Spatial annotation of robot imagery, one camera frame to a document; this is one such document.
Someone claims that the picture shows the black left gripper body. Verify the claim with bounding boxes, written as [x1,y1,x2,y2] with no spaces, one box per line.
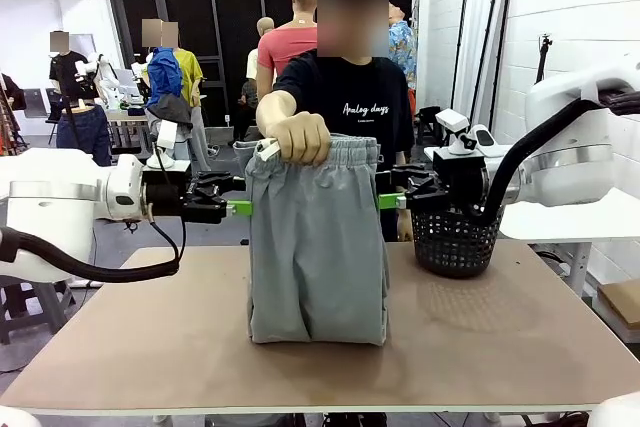
[144,182,227,226]

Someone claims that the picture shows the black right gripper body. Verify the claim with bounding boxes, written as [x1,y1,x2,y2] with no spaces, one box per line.
[407,152,490,213]

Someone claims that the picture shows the black mesh basket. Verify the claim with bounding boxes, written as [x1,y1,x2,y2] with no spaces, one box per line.
[410,204,505,279]

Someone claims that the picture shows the grey training pants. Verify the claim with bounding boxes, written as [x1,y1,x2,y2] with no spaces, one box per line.
[233,134,392,347]

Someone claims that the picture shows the person's right forearm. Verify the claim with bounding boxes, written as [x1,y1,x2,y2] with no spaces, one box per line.
[256,90,302,139]

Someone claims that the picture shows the person's right hand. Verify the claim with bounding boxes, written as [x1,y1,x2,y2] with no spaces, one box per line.
[269,111,332,166]

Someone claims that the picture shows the black step stool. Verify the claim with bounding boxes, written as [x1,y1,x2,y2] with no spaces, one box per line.
[416,105,445,146]

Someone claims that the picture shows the seated person in dark clothes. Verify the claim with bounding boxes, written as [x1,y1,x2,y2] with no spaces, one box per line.
[230,77,261,144]

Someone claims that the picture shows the person in black t-shirt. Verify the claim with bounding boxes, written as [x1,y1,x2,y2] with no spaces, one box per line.
[272,0,416,243]

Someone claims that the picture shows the mannequin in floral blue shirt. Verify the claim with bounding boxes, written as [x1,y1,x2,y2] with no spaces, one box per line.
[387,3,419,121]

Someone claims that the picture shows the mannequin in dark jeans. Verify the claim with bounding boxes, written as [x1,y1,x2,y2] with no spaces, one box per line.
[55,104,113,168]

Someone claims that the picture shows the large white table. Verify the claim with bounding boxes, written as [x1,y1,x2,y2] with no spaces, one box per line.
[499,185,640,298]

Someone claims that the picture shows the mannequin in red shirt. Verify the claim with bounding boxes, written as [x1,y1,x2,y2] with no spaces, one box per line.
[256,0,319,104]

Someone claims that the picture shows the black tripod stand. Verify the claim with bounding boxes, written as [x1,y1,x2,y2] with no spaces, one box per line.
[534,34,554,86]

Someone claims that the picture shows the bald mannequin in white shirt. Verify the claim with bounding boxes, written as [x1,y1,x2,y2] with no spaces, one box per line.
[246,16,277,83]

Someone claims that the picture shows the grey plastic stool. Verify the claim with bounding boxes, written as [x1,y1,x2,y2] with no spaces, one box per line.
[0,274,77,346]

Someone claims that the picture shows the brown cardboard box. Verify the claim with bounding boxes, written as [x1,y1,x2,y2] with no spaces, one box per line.
[597,280,640,343]

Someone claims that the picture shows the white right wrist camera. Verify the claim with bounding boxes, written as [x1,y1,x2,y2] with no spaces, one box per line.
[434,107,502,157]

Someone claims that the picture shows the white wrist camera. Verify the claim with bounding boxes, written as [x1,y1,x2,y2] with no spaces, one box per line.
[434,107,502,157]
[147,119,192,171]

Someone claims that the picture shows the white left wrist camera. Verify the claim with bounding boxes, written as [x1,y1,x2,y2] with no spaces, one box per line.
[147,119,192,171]

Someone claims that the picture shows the black right arm cable sleeve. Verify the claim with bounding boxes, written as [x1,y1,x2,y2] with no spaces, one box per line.
[471,89,640,226]

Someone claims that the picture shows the black arm cable sleeve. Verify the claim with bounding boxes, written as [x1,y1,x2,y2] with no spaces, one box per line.
[0,141,187,284]
[471,89,640,226]

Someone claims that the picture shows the black left arm cable sleeve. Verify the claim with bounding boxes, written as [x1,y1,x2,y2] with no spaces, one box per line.
[0,141,187,284]

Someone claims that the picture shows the black wall conduit pipes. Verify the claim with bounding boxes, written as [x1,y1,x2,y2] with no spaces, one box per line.
[446,0,517,147]

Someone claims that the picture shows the person in black with strap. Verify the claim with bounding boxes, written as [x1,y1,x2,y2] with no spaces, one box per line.
[48,30,101,109]

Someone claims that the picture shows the grey framed wall board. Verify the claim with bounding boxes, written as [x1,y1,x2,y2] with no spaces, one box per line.
[68,33,97,56]

